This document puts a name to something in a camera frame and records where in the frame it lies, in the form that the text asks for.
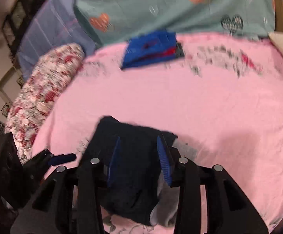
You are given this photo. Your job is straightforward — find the dark navy pants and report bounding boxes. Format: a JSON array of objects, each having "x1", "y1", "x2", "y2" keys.
[{"x1": 80, "y1": 116, "x2": 197, "y2": 227}]

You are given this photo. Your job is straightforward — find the red floral rolled quilt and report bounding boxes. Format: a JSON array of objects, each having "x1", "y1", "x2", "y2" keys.
[{"x1": 5, "y1": 43, "x2": 84, "y2": 164}]

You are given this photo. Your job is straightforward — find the pink floral bedsheet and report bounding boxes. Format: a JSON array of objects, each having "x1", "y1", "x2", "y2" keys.
[{"x1": 32, "y1": 33, "x2": 283, "y2": 231}]

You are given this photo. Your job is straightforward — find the folded blue clothes stack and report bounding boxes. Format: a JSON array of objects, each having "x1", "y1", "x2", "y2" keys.
[{"x1": 121, "y1": 30, "x2": 185, "y2": 70}]

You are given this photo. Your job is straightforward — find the teal heart pattern pillow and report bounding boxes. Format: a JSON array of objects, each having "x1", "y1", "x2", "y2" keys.
[{"x1": 74, "y1": 0, "x2": 276, "y2": 45}]

